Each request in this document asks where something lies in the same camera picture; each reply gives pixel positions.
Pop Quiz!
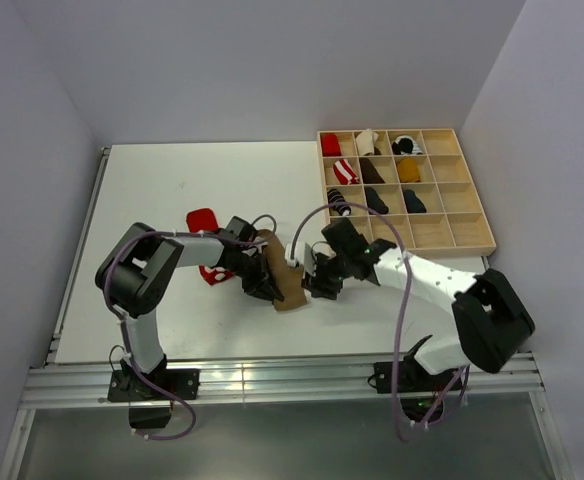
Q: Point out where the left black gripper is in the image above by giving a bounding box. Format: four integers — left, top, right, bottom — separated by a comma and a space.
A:
224, 252, 283, 304

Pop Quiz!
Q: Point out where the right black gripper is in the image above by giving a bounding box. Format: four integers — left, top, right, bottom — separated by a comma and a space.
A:
302, 249, 352, 301

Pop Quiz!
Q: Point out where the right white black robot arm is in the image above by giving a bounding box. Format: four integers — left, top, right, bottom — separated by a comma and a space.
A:
285, 218, 536, 390

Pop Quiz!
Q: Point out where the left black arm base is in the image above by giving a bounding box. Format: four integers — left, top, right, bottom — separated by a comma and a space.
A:
107, 359, 200, 433

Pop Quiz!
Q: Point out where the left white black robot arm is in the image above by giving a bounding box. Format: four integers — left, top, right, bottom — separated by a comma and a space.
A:
95, 216, 284, 399

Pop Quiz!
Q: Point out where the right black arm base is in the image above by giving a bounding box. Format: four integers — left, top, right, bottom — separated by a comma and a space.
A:
367, 360, 455, 422

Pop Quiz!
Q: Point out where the red patterned sock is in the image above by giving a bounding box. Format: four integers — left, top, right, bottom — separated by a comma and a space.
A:
186, 208, 233, 286

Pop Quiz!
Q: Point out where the rolled black white ribbed sock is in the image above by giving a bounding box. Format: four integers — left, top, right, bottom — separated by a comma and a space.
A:
326, 188, 351, 217

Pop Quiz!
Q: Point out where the rolled dark teal sock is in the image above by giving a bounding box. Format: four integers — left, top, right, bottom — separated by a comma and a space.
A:
403, 189, 427, 214

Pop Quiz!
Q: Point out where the rolled dark brown sock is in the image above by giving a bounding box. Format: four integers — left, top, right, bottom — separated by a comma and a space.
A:
359, 157, 385, 184

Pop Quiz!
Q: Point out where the rolled red white striped sock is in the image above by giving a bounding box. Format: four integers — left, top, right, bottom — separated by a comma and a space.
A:
333, 158, 360, 185

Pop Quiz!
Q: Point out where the rolled mustard yellow sock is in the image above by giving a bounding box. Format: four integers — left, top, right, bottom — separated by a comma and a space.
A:
396, 157, 421, 183

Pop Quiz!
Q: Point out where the wooden compartment tray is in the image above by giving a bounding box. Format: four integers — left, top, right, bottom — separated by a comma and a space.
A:
317, 128, 497, 258

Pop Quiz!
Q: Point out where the rolled cream sock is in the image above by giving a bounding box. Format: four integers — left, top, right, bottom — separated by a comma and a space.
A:
355, 129, 378, 156

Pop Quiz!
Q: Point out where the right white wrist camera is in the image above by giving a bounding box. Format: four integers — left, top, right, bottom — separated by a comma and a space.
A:
284, 242, 305, 268

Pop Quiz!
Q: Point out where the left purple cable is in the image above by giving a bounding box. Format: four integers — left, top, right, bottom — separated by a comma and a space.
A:
102, 214, 278, 442

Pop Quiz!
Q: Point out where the aluminium frame rail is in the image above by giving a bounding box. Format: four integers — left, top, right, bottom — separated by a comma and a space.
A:
18, 352, 545, 410

